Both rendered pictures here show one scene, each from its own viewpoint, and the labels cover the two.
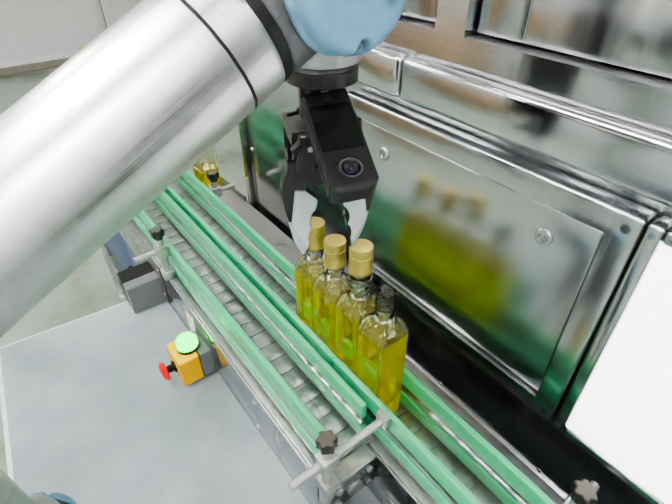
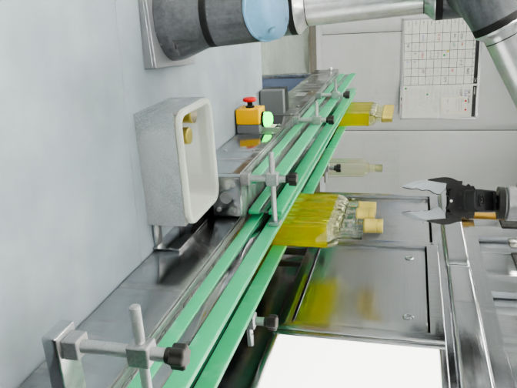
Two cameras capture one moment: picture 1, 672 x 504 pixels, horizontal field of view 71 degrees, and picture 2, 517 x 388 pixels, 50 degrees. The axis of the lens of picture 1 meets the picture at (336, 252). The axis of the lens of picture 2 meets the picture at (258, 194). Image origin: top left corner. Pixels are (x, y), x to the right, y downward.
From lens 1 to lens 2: 92 cm
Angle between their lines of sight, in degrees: 27
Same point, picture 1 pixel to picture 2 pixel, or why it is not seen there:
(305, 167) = (460, 188)
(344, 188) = (475, 195)
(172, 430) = (223, 93)
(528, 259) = (388, 312)
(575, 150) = (464, 322)
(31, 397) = not seen: hidden behind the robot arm
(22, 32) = (341, 63)
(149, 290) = (275, 105)
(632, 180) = (462, 340)
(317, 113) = (491, 194)
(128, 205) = not seen: outside the picture
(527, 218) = (414, 311)
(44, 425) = not seen: hidden behind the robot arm
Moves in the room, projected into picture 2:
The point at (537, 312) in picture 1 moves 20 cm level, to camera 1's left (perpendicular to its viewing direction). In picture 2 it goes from (355, 318) to (360, 226)
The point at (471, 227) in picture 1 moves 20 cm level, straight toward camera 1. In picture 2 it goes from (389, 292) to (388, 245)
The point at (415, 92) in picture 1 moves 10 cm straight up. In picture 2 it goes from (455, 270) to (500, 273)
